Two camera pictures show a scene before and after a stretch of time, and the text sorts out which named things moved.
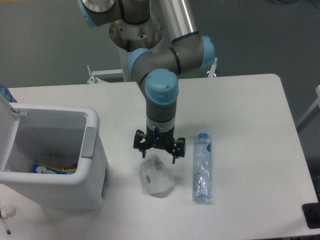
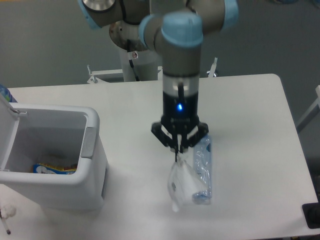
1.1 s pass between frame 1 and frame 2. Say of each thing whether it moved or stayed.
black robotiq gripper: moved
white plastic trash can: stayed
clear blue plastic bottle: stayed
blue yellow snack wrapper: stayed
